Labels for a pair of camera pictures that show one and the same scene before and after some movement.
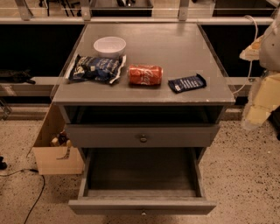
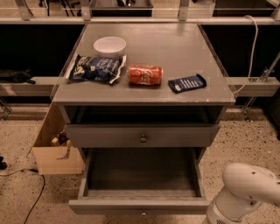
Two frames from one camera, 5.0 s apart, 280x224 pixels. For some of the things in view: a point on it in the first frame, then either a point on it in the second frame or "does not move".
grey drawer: (142, 181) does not move
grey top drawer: (141, 135) does not move
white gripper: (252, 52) to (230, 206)
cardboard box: (66, 160) does not move
